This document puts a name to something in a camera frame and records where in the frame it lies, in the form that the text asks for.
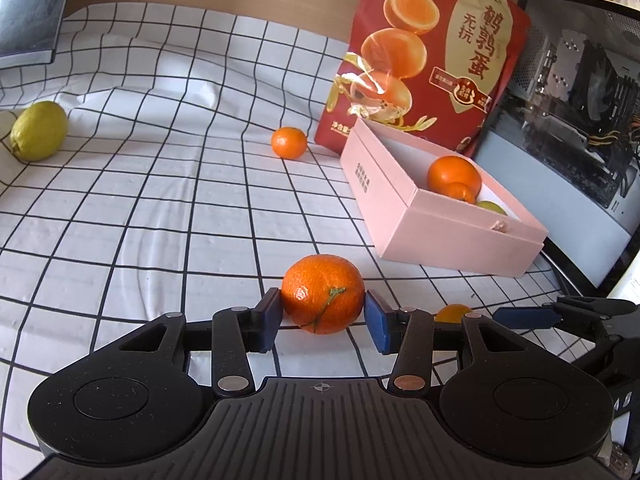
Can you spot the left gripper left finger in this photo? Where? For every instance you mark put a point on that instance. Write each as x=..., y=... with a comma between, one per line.
x=240, y=330

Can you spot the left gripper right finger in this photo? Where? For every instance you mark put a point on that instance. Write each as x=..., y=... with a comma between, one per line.
x=409, y=336

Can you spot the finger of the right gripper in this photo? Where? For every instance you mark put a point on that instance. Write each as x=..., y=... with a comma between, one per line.
x=530, y=318

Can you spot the pink cardboard box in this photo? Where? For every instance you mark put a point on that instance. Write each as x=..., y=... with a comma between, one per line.
x=387, y=169

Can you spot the yellow lemon in box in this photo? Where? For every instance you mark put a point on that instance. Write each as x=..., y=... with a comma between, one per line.
x=491, y=206

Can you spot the white checkered tablecloth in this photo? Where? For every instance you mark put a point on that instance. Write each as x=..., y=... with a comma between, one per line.
x=167, y=197

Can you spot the glass computer case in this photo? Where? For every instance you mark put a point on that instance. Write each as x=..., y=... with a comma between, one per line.
x=564, y=139

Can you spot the mandarin with stem far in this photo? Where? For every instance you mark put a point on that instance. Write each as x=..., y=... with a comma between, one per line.
x=289, y=142

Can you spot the yellow-green lemon on cloth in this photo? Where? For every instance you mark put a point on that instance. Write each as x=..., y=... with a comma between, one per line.
x=39, y=132

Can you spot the red quail egg bag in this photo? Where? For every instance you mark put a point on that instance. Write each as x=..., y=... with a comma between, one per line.
x=431, y=68

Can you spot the black monitor screen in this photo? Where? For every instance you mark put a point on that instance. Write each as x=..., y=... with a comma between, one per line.
x=29, y=31

